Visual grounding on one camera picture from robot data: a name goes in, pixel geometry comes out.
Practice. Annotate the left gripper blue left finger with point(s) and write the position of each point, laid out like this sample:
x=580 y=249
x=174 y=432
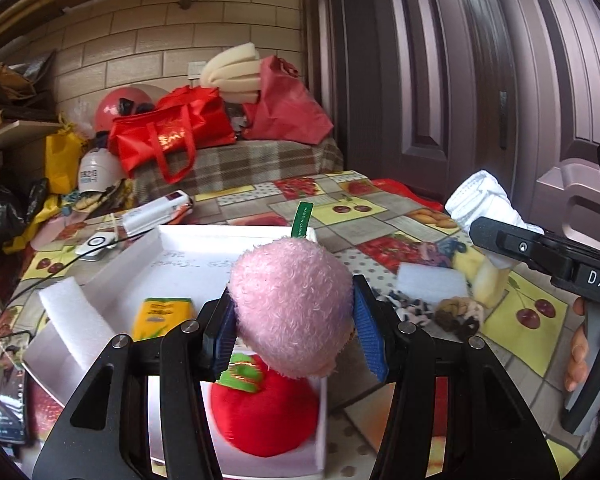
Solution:
x=218 y=338

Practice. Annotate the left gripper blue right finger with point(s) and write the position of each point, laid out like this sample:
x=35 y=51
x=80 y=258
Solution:
x=373 y=327

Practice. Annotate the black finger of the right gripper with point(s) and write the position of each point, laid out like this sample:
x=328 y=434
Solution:
x=514 y=243

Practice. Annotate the yellow sponge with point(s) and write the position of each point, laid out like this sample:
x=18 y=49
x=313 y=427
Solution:
x=487 y=275

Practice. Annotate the white sock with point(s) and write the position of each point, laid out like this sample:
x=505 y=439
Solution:
x=481 y=195

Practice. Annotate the pink fuzzy plush ball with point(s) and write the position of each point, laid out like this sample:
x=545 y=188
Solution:
x=294 y=303

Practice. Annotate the right hand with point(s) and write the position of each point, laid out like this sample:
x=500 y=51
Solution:
x=577 y=370

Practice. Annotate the black white patterned cloth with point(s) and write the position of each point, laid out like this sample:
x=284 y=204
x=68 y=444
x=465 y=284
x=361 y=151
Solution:
x=416 y=311

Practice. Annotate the yellow green tissue pack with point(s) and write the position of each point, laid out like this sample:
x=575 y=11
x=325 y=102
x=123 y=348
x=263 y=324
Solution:
x=157 y=316

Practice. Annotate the white foam sponge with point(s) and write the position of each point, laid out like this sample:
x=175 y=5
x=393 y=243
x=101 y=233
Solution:
x=431 y=284

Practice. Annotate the brown hair scrunchie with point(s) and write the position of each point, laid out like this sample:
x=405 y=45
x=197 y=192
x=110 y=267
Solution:
x=460 y=316

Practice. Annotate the red apple plush toy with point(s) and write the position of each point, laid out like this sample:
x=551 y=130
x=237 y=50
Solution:
x=261 y=412

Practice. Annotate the white power bank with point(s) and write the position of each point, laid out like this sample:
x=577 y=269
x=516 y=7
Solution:
x=156 y=213

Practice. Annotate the white foam block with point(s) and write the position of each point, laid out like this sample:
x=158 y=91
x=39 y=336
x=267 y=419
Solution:
x=81 y=328

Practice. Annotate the red bag beside table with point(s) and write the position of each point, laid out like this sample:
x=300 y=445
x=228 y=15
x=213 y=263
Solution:
x=398 y=188

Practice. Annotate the plaid covered furniture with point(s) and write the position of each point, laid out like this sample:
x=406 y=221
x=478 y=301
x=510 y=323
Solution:
x=242 y=163

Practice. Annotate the white helmet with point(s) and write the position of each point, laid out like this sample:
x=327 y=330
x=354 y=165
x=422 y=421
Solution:
x=98 y=171

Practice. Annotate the dark purple door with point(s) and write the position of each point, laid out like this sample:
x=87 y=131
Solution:
x=427 y=92

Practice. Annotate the large red tote bag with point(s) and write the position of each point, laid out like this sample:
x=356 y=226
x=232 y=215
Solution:
x=182 y=122

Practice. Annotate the red plastic bag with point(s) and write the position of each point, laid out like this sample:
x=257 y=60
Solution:
x=286 y=110

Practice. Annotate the smartphone with lit screen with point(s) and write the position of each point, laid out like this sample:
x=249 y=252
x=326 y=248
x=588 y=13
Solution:
x=14 y=418

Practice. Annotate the yellow gift bag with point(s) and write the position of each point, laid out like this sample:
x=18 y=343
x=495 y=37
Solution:
x=64 y=150

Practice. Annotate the black plastic bag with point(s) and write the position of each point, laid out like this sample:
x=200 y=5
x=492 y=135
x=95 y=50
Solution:
x=17 y=208

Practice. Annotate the cream foam roll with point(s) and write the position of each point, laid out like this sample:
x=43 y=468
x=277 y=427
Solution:
x=235 y=73

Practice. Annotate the wooden shelf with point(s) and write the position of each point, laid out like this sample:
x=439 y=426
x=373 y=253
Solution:
x=14 y=132

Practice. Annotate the brown paper bags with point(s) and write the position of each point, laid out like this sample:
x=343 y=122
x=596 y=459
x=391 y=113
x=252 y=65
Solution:
x=23 y=91

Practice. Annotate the white round wireless charger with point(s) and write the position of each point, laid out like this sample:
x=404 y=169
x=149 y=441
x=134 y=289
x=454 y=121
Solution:
x=96 y=246

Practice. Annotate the wall switch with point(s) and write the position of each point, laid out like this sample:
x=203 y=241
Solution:
x=195 y=69

